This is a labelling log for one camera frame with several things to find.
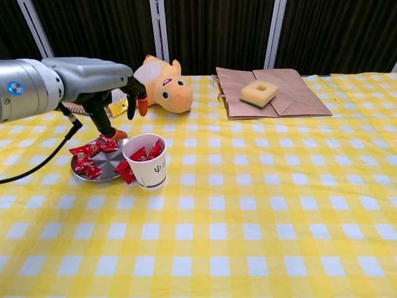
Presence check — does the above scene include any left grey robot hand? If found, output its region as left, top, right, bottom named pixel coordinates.
left=42, top=56, right=149, bottom=140

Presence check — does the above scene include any red candy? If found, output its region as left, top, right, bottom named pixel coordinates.
left=73, top=157, right=102, bottom=180
left=99, top=135, right=120, bottom=153
left=147, top=139, right=163, bottom=159
left=129, top=147, right=148, bottom=162
left=69, top=143, right=102, bottom=158
left=114, top=160, right=135, bottom=186

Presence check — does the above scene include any white paper cup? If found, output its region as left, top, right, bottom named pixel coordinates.
left=122, top=133, right=167, bottom=191

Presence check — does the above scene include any silver metal plate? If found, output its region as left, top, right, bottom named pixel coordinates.
left=70, top=136, right=133, bottom=183

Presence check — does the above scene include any brown spiral notebook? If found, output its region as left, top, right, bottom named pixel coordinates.
left=63, top=104, right=94, bottom=117

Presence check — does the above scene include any white rice bag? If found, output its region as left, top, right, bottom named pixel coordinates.
left=107, top=88, right=130, bottom=118

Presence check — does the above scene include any black pleated curtain panel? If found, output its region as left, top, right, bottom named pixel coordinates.
left=274, top=0, right=397, bottom=76
left=0, top=0, right=44, bottom=62
left=163, top=0, right=275, bottom=76
left=30, top=0, right=164, bottom=77

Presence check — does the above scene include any orange plush toy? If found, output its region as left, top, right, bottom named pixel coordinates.
left=133, top=55, right=194, bottom=114

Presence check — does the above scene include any yellow square sponge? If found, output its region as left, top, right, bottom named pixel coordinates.
left=239, top=79, right=279, bottom=110

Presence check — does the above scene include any brown paper bag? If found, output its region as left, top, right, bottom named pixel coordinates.
left=210, top=67, right=333, bottom=121

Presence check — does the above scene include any yellow checked tablecloth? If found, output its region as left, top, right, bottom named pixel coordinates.
left=0, top=73, right=397, bottom=298

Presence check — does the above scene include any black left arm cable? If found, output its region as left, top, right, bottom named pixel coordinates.
left=0, top=104, right=84, bottom=184

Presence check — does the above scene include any white frame post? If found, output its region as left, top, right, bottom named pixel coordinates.
left=17, top=0, right=54, bottom=60
left=263, top=0, right=288, bottom=70
left=149, top=0, right=171, bottom=63

